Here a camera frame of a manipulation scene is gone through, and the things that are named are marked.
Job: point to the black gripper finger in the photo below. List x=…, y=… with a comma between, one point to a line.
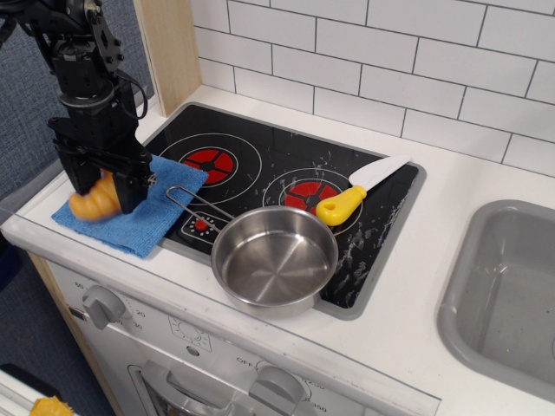
x=132, y=188
x=82, y=173

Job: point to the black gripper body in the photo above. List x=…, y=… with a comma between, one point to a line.
x=105, y=133

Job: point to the orange toy croissant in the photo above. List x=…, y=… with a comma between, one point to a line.
x=100, y=203

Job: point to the small steel saucepan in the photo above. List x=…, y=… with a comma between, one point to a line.
x=271, y=261

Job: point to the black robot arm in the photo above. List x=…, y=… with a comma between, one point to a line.
x=76, y=43

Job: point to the blue towel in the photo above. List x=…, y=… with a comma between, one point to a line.
x=139, y=232

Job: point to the black toy stovetop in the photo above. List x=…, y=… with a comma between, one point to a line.
x=250, y=164

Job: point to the grey left oven knob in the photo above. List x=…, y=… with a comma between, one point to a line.
x=103, y=306

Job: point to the grey oven knob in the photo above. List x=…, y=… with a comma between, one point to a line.
x=278, y=390
x=103, y=306

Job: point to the yellow object at bottom left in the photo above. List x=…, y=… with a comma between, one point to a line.
x=51, y=406

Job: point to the grey right oven knob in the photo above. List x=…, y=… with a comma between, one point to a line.
x=278, y=390

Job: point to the grey toy sink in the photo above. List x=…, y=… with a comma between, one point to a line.
x=497, y=315

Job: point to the wooden side post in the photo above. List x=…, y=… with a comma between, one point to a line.
x=169, y=41

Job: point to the yellow handled toy knife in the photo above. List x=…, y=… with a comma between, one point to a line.
x=336, y=210

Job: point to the grey oven door handle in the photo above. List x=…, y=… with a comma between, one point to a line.
x=169, y=400

